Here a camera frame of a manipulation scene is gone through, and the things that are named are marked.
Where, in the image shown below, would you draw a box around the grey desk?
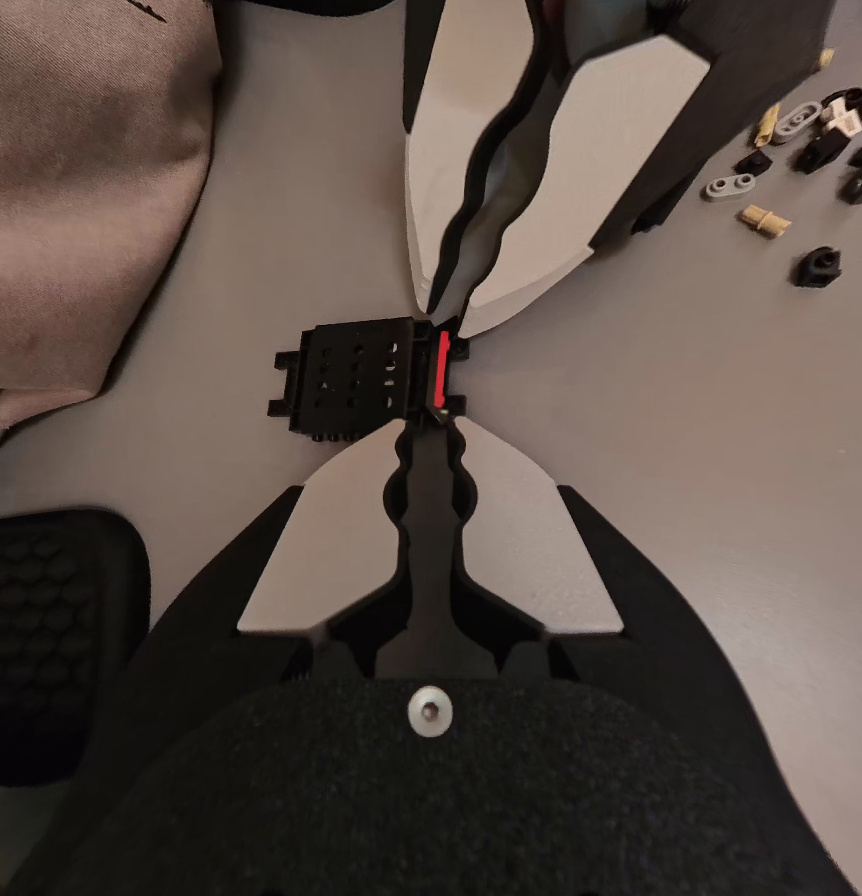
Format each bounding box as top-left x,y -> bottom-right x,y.
0,0 -> 862,896

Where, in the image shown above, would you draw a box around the person's beige sweatshirt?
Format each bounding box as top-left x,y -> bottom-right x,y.
0,0 -> 223,463

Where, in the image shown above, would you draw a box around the scattered small toy bricks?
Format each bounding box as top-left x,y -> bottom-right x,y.
704,49 -> 862,289

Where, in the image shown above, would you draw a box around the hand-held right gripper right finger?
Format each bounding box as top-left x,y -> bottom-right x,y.
448,419 -> 622,676

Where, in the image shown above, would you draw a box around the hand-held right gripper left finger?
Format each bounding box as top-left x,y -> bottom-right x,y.
238,419 -> 412,676

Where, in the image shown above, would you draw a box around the black toy car chassis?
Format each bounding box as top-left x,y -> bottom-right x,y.
268,316 -> 432,443

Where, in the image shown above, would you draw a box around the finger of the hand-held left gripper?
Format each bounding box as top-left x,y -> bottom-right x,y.
403,0 -> 544,316
461,34 -> 713,338

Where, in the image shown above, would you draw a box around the black mesh wrist rest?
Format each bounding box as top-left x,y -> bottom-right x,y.
0,510 -> 152,786

